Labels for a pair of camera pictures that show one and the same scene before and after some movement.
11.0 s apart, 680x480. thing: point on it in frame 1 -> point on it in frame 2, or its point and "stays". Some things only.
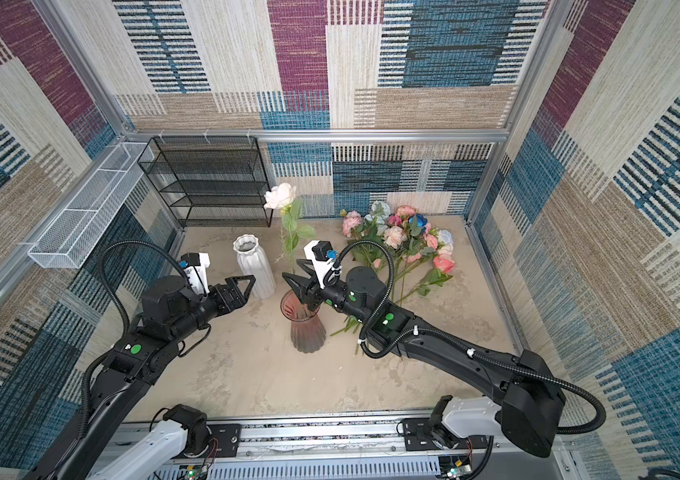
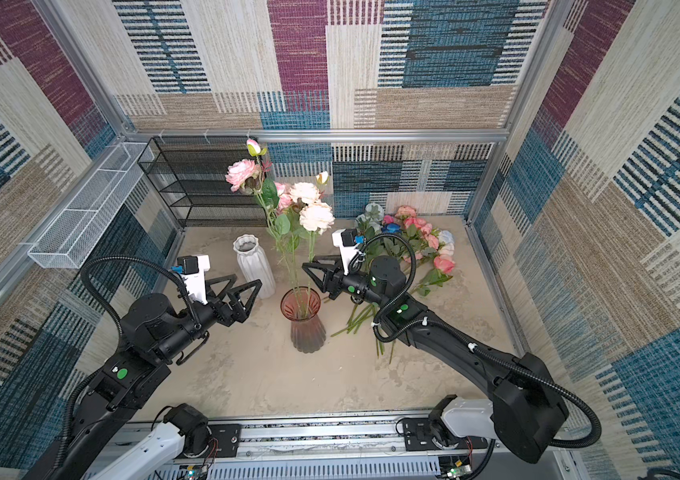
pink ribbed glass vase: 307,334 stays
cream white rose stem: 282,196 -> 315,218
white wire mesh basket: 80,227 stays
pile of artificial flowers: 416,252 stays
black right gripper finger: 298,284 -> 322,284
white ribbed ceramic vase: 254,263 stays
